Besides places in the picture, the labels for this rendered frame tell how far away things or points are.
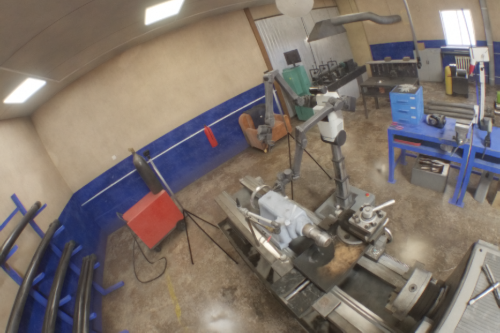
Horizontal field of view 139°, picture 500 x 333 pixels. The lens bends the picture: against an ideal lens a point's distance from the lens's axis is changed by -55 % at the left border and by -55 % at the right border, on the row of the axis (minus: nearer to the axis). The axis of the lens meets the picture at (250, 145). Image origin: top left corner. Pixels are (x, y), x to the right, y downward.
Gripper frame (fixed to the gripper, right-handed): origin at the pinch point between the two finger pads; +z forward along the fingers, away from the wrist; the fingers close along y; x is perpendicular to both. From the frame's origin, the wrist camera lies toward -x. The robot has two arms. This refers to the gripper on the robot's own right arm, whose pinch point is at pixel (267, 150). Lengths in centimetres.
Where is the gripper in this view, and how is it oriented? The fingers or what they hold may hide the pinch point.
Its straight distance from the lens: 177.7
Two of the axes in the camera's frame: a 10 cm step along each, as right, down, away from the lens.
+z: -0.8, 9.8, 1.7
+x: 8.7, -0.1, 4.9
